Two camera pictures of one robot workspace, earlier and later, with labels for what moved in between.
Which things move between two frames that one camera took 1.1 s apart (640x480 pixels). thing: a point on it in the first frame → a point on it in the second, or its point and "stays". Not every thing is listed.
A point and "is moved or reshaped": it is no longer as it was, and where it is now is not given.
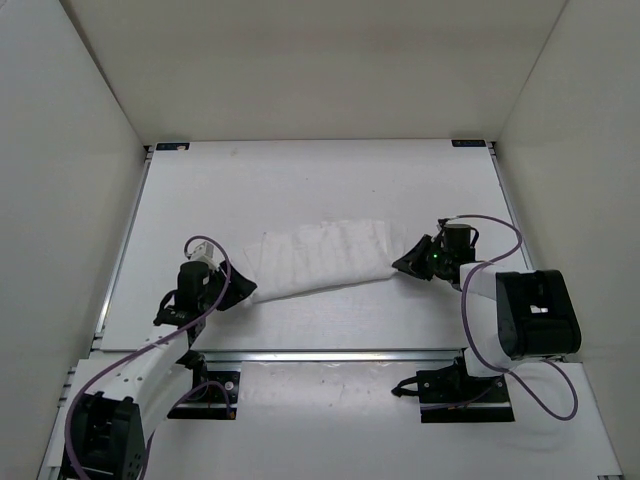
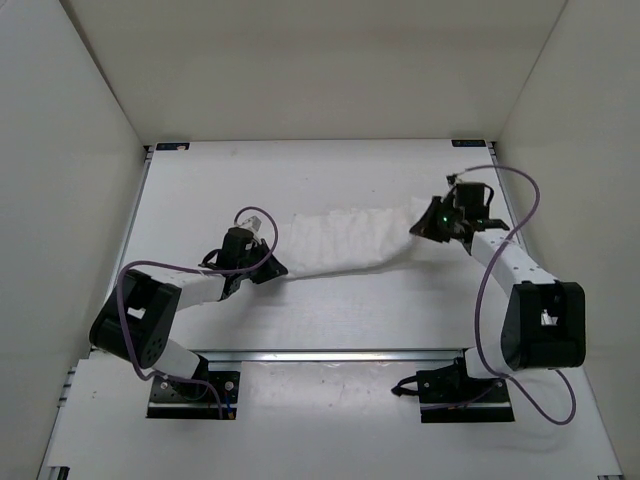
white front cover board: (344, 421) stays
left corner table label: (173, 146) stays
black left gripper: (241, 288) → (273, 268)
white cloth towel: (309, 255) is moved or reshaped
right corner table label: (469, 143) stays
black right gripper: (411, 263) → (424, 226)
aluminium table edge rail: (331, 354) stays
